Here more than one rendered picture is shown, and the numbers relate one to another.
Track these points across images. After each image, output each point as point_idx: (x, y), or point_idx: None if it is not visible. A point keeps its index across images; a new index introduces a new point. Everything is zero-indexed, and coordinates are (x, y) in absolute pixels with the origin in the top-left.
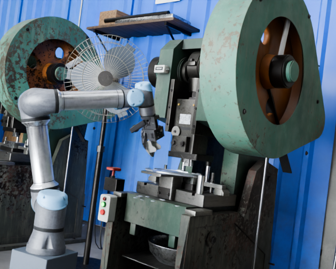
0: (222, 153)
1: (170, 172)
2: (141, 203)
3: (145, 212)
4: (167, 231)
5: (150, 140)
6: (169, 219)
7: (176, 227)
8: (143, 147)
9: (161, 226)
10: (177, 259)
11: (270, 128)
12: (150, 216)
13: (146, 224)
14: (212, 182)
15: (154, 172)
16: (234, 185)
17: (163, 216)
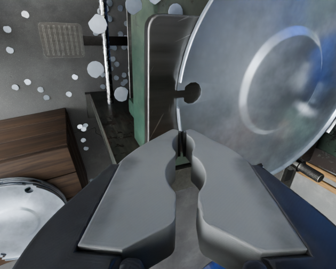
0: None
1: (247, 112)
2: (149, 1)
3: (142, 27)
4: (134, 103)
5: (205, 249)
6: (142, 115)
7: (138, 128)
8: (88, 183)
9: (136, 87)
10: (105, 138)
11: None
12: (139, 48)
13: (133, 38)
14: (289, 166)
15: (162, 109)
16: None
17: (143, 96)
